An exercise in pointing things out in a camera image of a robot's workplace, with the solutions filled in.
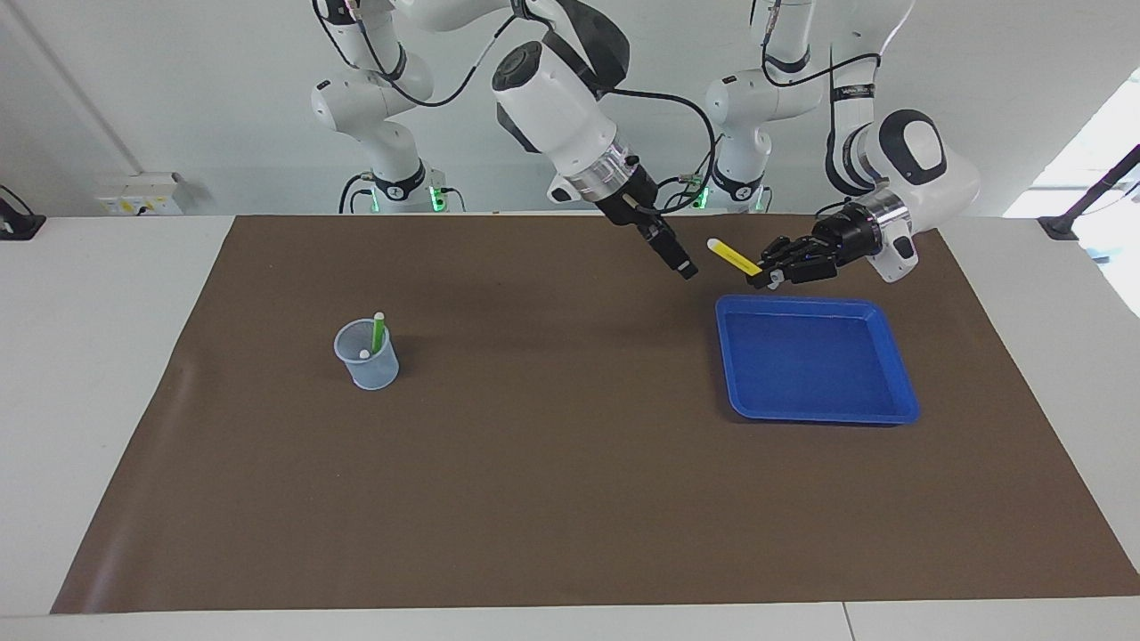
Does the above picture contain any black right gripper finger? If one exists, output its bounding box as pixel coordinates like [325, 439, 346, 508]
[655, 223, 698, 280]
[637, 223, 673, 264]

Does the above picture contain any black angled stand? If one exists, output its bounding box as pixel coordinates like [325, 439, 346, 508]
[1038, 142, 1140, 241]

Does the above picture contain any yellow highlighter pen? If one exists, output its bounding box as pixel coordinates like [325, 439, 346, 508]
[706, 238, 764, 277]

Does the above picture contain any white wall socket box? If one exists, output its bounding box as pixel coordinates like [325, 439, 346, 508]
[96, 174, 183, 216]

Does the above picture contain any black base power cable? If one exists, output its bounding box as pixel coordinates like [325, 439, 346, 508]
[338, 172, 375, 215]

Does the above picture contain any blue plastic tray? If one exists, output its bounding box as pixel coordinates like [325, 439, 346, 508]
[715, 295, 921, 426]

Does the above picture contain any brown table mat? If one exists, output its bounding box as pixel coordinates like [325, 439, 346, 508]
[51, 214, 1140, 615]

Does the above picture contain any translucent mesh pen cup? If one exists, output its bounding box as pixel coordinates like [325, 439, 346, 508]
[333, 319, 400, 391]

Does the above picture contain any black table clamp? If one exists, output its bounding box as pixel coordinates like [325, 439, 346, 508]
[0, 185, 47, 241]

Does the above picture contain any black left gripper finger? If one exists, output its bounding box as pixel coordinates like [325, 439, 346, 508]
[759, 236, 816, 266]
[746, 258, 838, 290]

